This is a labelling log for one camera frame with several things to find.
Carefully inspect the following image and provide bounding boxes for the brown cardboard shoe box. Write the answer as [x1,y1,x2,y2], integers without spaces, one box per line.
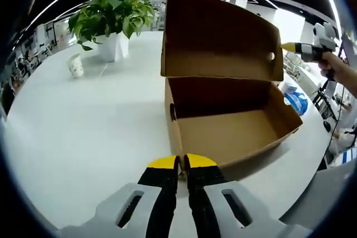
[160,0,304,177]

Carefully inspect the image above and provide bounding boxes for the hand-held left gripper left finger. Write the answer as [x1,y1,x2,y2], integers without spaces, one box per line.
[57,154,181,238]

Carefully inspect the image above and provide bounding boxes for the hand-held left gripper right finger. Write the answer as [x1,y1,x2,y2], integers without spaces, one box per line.
[183,153,312,238]

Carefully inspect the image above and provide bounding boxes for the white patterned paper cup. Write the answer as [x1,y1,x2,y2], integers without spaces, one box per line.
[68,53,84,79]

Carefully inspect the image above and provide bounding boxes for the person's right hand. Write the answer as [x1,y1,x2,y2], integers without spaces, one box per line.
[317,52,349,82]

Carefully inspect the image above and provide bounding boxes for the dark blue patterned soft pack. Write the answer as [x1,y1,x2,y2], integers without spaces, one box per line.
[283,91,309,115]

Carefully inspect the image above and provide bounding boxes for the green plant in white pot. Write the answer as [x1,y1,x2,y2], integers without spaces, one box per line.
[68,0,156,62]

